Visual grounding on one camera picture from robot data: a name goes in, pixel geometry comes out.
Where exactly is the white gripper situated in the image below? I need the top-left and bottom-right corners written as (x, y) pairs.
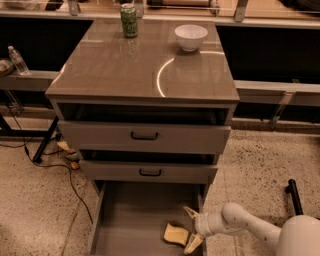
top-left (183, 206), bottom-right (211, 255)

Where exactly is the yellow sponge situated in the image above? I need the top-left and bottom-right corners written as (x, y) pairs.
top-left (163, 223), bottom-right (189, 246)

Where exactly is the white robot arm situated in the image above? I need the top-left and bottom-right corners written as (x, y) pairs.
top-left (184, 203), bottom-right (320, 256)

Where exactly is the grey bottom drawer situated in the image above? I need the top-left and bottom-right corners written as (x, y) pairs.
top-left (86, 181), bottom-right (202, 256)

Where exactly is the grey drawer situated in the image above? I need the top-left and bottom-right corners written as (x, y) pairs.
top-left (86, 181), bottom-right (202, 256)
top-left (58, 121), bottom-right (231, 154)
top-left (80, 160), bottom-right (217, 184)

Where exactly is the grey middle drawer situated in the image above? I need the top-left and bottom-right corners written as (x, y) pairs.
top-left (80, 160), bottom-right (217, 184)

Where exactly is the grey drawer cabinet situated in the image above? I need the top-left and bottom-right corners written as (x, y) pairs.
top-left (45, 18), bottom-right (240, 201)

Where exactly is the grey top drawer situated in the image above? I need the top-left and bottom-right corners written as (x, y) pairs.
top-left (58, 121), bottom-right (231, 154)

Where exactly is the black metal stand leg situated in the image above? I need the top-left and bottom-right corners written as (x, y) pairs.
top-left (285, 179), bottom-right (303, 215)

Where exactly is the power strip on floor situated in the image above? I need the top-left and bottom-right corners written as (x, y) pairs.
top-left (57, 141), bottom-right (80, 170)

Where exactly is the black table leg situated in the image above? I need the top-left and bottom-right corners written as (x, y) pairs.
top-left (32, 117), bottom-right (59, 164)

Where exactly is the white bowl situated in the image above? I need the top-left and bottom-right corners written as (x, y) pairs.
top-left (175, 24), bottom-right (208, 52)

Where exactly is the grey side shelf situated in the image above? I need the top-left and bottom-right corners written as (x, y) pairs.
top-left (0, 70), bottom-right (58, 92)

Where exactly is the green soda can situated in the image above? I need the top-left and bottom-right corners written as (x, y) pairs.
top-left (120, 3), bottom-right (138, 38)

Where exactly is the clear plastic water bottle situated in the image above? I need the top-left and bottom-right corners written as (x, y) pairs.
top-left (8, 46), bottom-right (30, 75)

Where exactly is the brown bowl on shelf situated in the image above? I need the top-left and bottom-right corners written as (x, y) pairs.
top-left (0, 59), bottom-right (14, 77)

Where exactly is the black floor cable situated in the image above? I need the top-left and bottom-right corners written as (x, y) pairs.
top-left (0, 105), bottom-right (94, 225)

